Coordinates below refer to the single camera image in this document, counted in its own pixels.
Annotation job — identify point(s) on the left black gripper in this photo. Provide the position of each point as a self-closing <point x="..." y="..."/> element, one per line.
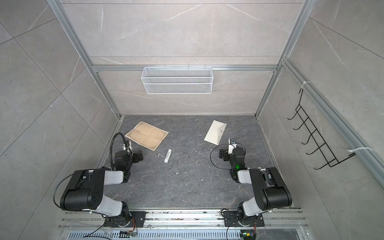
<point x="136" y="156"/>

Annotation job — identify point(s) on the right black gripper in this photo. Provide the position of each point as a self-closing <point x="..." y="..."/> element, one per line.
<point x="225" y="153"/>

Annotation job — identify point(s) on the cream paper envelope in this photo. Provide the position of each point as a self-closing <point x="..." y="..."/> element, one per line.
<point x="215" y="132"/>

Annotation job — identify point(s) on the tan letter paper sheet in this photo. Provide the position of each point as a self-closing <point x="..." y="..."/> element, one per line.
<point x="147" y="135"/>

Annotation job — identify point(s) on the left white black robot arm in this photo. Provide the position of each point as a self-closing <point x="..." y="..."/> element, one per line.
<point x="85" y="190"/>

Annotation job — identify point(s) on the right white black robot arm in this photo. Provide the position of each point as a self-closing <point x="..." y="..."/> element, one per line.
<point x="269" y="188"/>

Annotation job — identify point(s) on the white glue stick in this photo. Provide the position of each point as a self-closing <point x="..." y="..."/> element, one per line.
<point x="168" y="155"/>

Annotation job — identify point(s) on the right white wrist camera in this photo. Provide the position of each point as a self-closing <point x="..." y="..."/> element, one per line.
<point x="232" y="145"/>

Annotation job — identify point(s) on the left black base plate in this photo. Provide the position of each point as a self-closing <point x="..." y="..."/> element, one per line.
<point x="136" y="218"/>

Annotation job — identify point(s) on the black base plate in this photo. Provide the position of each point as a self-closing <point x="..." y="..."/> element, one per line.
<point x="234" y="219"/>
<point x="136" y="218"/>

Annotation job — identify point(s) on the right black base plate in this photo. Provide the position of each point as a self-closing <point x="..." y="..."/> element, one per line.
<point x="234" y="219"/>

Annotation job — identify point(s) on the white wire mesh basket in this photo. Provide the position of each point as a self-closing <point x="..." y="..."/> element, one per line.
<point x="177" y="80"/>

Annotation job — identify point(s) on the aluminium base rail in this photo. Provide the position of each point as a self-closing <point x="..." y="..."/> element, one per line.
<point x="203" y="224"/>

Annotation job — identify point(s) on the black wire hook rack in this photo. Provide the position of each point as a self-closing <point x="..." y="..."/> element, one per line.
<point x="316" y="137"/>

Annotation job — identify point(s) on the aluminium frame profiles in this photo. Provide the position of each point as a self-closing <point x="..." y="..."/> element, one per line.
<point x="368" y="157"/>

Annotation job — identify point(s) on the white cable tie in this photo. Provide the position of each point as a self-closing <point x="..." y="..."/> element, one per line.
<point x="360" y="148"/>

